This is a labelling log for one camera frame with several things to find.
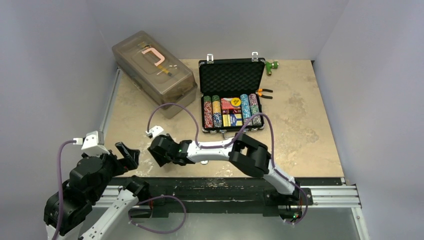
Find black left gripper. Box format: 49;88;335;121
83;140;139;201

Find red card deck box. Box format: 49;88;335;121
220;97;241;110

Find blue yellow card deck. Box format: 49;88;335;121
222;113;244;127

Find yellow big blind button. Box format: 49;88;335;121
230;97;242;108

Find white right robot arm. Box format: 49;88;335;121
146;126;301;204

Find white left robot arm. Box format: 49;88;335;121
43;131;150;240

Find black poker set case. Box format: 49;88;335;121
198;56;266;134

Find red white chip row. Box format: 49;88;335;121
203;96;214;129

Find yellow blue chip row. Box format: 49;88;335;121
211;95;223;128

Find red dice in case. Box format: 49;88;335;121
222;109;233;115

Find translucent brown plastic box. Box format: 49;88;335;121
112;31;198;119

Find pink c-clamp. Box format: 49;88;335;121
141;47;166;67

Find light blue chip row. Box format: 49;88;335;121
240;94;253;126

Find purple green chip row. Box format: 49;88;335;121
248;93;262;126

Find green toy tool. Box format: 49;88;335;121
265;61;279;77

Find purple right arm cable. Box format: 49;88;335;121
146;102;309;226

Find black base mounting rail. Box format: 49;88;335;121
143;177;361;222

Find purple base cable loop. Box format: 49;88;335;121
127;194;187;235

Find orange handled pliers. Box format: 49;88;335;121
255;88;274;100

